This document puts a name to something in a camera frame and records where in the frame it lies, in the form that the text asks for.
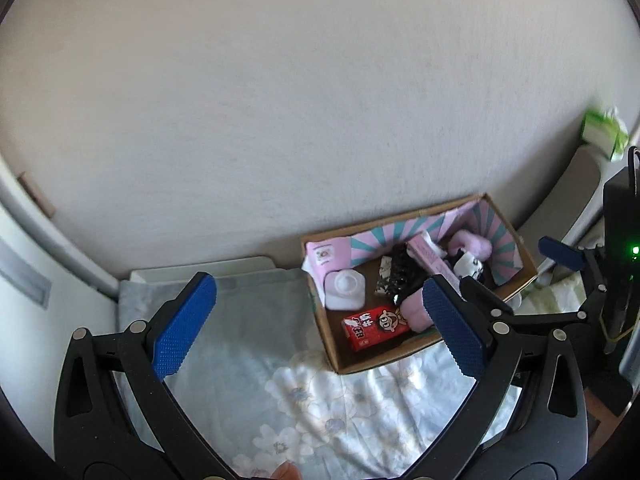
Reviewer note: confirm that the person's left hand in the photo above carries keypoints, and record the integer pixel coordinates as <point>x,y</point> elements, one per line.
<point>287,472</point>

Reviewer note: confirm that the light blue floral cloth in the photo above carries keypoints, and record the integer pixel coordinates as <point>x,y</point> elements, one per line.
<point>240,385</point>

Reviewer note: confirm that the pink long box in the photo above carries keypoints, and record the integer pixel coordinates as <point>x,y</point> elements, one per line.
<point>430,257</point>

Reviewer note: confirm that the small white jar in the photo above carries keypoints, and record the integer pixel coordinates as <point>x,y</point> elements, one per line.
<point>342,290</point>

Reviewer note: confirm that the pink fluffy wristband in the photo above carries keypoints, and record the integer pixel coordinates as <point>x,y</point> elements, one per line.
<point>415,312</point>
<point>472,242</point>

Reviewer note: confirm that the black hair claw clip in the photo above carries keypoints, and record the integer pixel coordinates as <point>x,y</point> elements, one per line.
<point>407,275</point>

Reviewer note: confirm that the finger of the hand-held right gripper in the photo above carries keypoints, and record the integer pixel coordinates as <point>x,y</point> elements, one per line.
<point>487,300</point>
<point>560,252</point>

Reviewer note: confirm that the pink teal patterned cardboard box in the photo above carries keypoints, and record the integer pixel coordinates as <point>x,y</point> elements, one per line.
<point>332,330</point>

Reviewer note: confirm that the small white cloth item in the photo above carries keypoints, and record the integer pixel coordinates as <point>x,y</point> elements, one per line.
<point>430,240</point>

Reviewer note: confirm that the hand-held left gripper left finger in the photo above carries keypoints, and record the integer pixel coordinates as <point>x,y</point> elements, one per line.
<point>182,325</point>

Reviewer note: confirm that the grey chair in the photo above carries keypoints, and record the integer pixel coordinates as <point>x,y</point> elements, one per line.
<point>580,185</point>

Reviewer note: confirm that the beige wall plate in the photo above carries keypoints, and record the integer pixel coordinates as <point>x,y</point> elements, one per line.
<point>35,192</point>

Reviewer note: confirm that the white sliding door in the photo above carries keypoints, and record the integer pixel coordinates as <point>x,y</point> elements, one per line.
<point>30,350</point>

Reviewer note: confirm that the green tissue pack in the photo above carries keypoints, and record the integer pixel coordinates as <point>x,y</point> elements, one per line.
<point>600,132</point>

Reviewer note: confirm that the green floral quilt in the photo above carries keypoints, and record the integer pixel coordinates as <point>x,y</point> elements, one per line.
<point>560,292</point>

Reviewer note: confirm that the red drink carton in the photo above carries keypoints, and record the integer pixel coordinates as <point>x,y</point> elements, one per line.
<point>370,332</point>

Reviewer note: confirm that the white door frame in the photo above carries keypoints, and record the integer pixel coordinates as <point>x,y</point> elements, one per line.
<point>50,245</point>

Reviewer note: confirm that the black white plush hair clip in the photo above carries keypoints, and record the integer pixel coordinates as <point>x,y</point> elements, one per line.
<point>467,262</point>

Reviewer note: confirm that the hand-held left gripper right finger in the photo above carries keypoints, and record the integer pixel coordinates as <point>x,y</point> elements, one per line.
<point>452,330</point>

